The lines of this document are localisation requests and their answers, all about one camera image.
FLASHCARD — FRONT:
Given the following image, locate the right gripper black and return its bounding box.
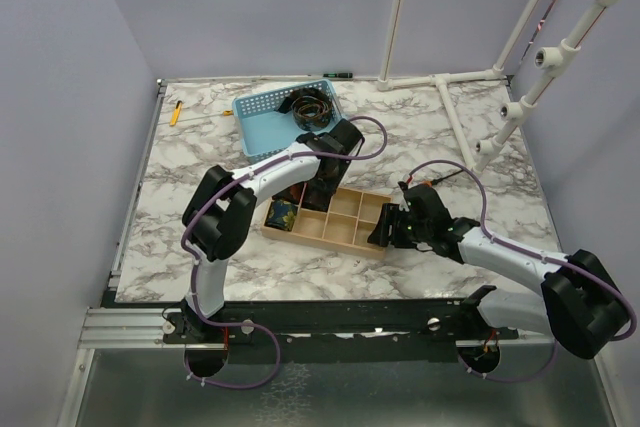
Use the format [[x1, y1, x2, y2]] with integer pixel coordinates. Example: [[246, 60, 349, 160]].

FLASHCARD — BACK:
[[367, 202, 431, 249]]

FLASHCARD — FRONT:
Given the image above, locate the wooden compartment tray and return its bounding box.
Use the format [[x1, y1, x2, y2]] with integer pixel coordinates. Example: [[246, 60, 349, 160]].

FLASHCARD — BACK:
[[261, 187, 391, 260]]

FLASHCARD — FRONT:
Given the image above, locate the brown blue floral tie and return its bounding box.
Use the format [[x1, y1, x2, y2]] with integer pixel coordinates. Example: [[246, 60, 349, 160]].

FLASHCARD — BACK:
[[301, 179, 338, 212]]

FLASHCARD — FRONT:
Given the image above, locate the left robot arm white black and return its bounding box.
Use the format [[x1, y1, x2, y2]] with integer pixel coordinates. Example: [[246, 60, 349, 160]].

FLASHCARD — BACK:
[[181, 119, 364, 342]]

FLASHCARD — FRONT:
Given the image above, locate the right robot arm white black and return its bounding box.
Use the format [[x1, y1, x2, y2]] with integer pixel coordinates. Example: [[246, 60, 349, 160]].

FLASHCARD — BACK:
[[367, 184, 632, 359]]

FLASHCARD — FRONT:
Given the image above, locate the rolled black orange tie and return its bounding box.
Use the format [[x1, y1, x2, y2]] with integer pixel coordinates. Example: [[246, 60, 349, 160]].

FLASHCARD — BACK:
[[276, 87, 333, 132]]

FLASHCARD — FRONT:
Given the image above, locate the green black marker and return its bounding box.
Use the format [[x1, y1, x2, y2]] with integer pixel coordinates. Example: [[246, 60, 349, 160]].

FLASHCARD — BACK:
[[322, 72, 353, 79]]

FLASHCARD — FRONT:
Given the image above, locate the rolled dark red-leaf tie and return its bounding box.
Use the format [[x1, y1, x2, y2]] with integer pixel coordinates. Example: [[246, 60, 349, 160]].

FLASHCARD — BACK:
[[274, 184, 304, 204]]

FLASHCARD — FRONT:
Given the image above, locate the blue perforated plastic basket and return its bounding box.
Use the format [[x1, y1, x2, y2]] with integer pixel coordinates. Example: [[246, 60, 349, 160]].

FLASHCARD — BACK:
[[232, 79, 343, 163]]

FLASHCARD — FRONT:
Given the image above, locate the rolled blue yellow-leaf tie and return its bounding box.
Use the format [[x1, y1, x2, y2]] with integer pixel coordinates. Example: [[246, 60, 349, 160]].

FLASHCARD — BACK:
[[264, 199, 298, 232]]

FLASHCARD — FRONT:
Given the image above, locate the small yellow utility knife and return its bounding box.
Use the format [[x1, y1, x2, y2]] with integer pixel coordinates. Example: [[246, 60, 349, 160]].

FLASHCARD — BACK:
[[169, 100, 183, 127]]

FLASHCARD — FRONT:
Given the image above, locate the white PVC pipe rack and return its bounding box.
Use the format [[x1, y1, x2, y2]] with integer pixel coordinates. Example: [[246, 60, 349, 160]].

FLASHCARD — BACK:
[[472, 0, 619, 173]]

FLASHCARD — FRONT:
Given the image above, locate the orange handle screwdriver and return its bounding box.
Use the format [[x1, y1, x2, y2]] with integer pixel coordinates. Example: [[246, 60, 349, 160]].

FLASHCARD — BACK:
[[423, 169, 464, 187]]

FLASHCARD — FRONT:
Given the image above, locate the white PVC pipe frame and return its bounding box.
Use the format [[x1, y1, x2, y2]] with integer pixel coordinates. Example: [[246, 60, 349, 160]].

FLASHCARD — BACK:
[[377, 0, 541, 172]]

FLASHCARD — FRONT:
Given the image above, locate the black mounting rail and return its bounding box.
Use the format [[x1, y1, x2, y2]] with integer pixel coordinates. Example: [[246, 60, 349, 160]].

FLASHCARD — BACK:
[[163, 298, 494, 364]]

